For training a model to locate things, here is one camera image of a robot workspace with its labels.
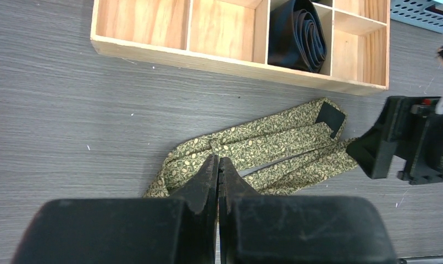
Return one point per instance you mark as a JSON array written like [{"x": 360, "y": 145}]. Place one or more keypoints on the green floral patterned tie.
[{"x": 284, "y": 152}]

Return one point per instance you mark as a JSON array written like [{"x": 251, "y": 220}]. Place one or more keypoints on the rolled dark navy tie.
[{"x": 296, "y": 38}]

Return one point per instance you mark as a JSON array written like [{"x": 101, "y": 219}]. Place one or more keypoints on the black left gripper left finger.
[{"x": 176, "y": 229}]

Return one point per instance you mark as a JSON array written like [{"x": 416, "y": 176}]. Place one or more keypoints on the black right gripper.
[{"x": 409, "y": 128}]

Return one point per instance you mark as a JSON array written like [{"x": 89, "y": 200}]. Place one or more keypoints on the light blue plastic basket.
[{"x": 425, "y": 14}]

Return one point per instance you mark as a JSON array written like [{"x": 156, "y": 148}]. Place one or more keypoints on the light wooden compartment tray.
[{"x": 235, "y": 37}]

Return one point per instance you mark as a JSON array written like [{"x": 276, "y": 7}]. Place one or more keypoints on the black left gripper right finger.
[{"x": 257, "y": 228}]

